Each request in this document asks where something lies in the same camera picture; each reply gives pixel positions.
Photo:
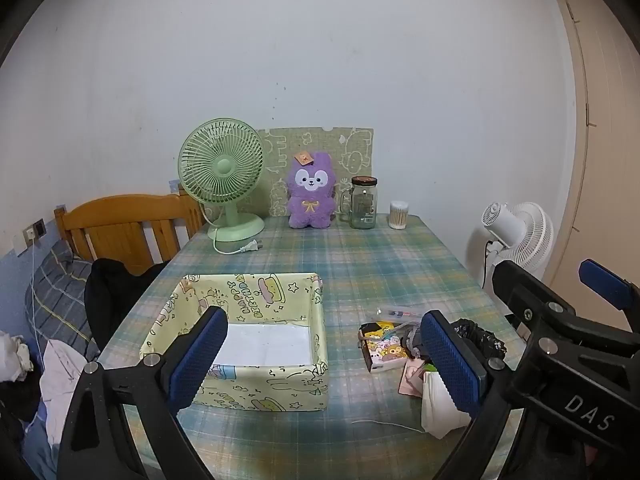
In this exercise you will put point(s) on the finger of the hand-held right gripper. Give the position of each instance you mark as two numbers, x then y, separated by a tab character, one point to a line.
607	282
542	305

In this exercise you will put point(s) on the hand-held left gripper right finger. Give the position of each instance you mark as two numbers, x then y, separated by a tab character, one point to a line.
450	360

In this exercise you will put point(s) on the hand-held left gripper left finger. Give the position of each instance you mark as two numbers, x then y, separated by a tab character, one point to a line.
197	360

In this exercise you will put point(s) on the green snack packet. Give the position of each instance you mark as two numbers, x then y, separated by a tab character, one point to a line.
430	367

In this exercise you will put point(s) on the black crinkled soft bundle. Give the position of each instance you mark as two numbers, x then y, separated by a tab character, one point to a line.
472	335

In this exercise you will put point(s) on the grey cloth bundle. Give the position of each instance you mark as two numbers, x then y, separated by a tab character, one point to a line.
412	340

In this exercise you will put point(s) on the yellow cartoon print storage box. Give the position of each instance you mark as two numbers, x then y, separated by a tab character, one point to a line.
280	382

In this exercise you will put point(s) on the pink cartoon packet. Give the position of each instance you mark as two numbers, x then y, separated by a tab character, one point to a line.
412	382

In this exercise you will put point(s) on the cartoon print tissue pack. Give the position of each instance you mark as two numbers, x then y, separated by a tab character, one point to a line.
385	347

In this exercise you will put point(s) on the clear pen pouch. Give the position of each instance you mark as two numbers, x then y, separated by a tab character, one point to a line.
400	312

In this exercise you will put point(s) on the white standing fan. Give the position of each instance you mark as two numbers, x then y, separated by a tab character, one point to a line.
525	235

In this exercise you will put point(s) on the white thread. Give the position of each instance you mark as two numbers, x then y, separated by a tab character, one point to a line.
385	422

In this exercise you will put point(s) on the black garment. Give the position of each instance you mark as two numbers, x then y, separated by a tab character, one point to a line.
115	295

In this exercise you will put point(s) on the pale pink cloth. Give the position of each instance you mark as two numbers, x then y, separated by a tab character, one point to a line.
65	380

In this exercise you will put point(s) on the plaid tablecloth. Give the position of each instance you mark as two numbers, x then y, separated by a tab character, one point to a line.
360	260

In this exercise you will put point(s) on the beige door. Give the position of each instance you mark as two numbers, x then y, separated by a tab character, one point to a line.
600	135

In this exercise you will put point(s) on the blue plaid pillow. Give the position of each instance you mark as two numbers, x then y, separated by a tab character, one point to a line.
60	300

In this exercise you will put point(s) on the cotton swab container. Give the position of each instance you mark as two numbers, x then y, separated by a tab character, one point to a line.
399	216

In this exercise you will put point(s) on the glass jar mug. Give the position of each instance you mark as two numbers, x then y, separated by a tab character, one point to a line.
362	205

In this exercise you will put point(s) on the white crumpled cloth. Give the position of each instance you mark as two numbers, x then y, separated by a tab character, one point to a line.
15	355

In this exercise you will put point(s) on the dark clothing pile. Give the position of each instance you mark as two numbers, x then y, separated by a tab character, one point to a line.
17	410

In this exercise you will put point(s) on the purple plush toy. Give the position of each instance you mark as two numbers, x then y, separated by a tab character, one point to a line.
310	200

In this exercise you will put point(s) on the green desk fan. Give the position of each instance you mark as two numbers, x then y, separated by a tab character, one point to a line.
222	165

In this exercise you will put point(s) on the green patterned board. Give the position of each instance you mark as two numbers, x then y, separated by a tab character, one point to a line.
350	155

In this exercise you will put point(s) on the wall socket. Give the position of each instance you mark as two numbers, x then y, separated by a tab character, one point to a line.
35	232

